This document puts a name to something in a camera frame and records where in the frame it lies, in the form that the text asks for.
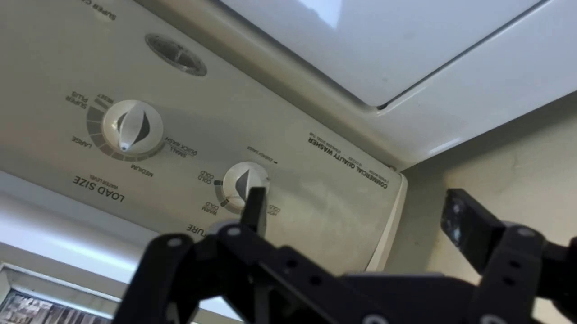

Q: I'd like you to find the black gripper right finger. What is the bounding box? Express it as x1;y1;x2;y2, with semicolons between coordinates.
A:
440;189;507;274

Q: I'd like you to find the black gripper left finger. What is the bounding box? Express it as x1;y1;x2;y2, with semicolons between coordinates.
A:
242;187;267;236

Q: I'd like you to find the white top-load washing machine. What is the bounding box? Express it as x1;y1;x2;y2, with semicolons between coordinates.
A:
0;0;577;281

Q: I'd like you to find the white washer lid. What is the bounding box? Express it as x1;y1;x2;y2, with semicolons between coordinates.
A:
222;0;541;106

